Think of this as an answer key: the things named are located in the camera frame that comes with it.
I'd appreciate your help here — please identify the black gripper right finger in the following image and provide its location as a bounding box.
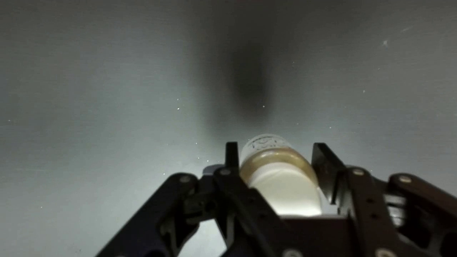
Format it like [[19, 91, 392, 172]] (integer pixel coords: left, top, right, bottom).
[[312, 142, 457, 257]]

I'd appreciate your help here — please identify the white pill bottle red label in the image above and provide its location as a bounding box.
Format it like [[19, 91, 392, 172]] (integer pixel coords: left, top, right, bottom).
[[239, 133, 332, 219]]

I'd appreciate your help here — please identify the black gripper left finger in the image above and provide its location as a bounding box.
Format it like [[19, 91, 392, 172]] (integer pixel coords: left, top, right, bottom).
[[96, 142, 289, 257]]

